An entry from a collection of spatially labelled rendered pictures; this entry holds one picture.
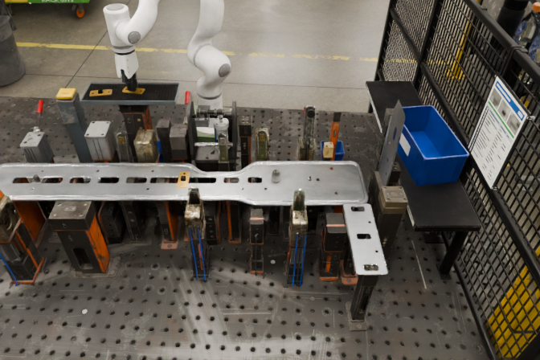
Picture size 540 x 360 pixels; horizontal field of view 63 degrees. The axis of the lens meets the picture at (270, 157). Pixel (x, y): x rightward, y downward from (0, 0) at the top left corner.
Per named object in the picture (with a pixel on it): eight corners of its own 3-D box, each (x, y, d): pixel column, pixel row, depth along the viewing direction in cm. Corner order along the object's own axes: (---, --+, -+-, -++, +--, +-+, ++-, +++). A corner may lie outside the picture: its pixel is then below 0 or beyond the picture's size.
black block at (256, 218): (247, 279, 166) (245, 229, 147) (247, 255, 174) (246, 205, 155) (267, 279, 166) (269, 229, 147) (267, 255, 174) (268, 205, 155)
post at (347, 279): (341, 284, 165) (353, 235, 146) (337, 260, 173) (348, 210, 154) (359, 284, 165) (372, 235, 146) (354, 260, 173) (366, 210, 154)
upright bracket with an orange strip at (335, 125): (321, 205, 195) (333, 112, 162) (321, 202, 196) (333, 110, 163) (327, 205, 195) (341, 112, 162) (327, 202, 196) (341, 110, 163)
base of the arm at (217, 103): (197, 108, 230) (194, 79, 217) (232, 112, 229) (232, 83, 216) (187, 132, 216) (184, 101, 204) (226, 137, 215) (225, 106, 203)
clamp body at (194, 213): (188, 281, 165) (177, 221, 142) (191, 255, 174) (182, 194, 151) (213, 281, 165) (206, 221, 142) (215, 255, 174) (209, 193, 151)
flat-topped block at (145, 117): (137, 182, 204) (116, 100, 174) (141, 169, 210) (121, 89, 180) (159, 182, 204) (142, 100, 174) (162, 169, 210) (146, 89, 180)
